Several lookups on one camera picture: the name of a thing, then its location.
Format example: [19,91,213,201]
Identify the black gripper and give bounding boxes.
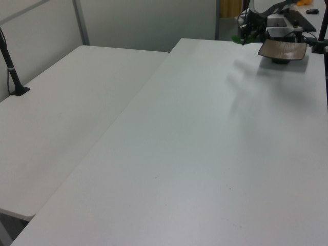
[239,10,268,46]

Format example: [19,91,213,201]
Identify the green cucumber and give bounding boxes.
[231,31,257,44]

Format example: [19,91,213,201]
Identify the brown square ceramic plate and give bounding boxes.
[257,38,309,65]

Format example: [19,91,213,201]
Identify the black desk mat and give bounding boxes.
[283,10,319,33]

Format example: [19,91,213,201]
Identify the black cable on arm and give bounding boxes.
[237,9,251,26]

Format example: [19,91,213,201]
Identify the grey partition frame post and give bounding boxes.
[214,0,221,40]
[72,0,91,47]

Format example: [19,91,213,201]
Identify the black clamp camera stand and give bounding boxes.
[311,0,328,55]

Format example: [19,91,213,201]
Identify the grey partition frame rail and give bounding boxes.
[0,0,50,26]

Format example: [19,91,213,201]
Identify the black camera pole with base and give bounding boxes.
[0,25,31,97]

